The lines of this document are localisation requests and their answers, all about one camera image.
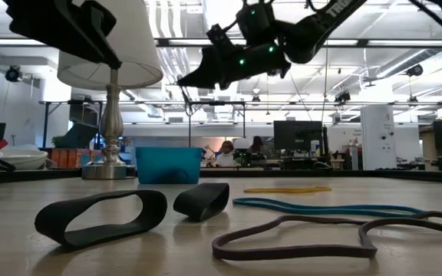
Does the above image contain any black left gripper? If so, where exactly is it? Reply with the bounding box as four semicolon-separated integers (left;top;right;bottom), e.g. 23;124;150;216
4;0;124;71

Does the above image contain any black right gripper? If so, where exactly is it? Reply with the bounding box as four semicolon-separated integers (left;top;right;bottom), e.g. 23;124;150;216
176;23;292;91

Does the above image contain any thin blue rubber band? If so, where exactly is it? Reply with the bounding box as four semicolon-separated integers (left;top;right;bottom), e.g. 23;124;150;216
180;84;194;118

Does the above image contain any wide black rubber band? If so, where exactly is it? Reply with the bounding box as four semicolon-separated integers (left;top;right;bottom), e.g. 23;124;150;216
33;189;169;252
172;182;231;224

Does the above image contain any yellow rubber band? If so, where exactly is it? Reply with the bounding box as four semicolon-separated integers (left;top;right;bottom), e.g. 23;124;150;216
242;186;333;195

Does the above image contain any long blue rubber band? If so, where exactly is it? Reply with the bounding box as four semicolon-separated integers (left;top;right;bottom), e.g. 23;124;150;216
232;197;424;218

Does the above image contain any thin dark brown rubber band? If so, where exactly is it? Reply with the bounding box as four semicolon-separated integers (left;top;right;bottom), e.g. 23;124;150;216
211;211;442;263

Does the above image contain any teal plastic bin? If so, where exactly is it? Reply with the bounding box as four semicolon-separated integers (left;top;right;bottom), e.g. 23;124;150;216
135;146;203;186

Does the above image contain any white shade silver table lamp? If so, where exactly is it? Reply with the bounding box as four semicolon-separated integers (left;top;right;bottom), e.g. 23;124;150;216
57;0;164;180

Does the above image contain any white round object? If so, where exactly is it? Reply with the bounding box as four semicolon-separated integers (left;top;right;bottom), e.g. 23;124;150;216
233;137;251;151

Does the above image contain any person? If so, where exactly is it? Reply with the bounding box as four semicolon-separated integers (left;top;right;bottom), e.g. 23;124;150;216
249;135;269;155
216;140;238;168

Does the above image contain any dark tilted panel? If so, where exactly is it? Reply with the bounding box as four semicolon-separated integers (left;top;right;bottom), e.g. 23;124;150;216
56;122;100;150

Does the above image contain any white bowl stack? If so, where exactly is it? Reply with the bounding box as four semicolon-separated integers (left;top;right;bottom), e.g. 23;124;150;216
0;147;49;171

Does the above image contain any white cabinet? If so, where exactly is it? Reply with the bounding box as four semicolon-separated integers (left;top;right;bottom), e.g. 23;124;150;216
360;104;397;172

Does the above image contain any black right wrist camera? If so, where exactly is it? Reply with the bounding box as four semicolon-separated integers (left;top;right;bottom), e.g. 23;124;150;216
236;1;278;45

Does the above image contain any black ceiling camera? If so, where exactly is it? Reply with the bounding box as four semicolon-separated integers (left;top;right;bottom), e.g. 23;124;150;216
405;64;424;77
5;64;24;84

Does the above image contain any black hanging camera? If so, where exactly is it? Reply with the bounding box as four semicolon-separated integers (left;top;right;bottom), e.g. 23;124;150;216
334;90;352;105

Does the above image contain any black table frame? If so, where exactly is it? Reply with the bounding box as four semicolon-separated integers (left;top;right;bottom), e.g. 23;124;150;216
0;167;442;186

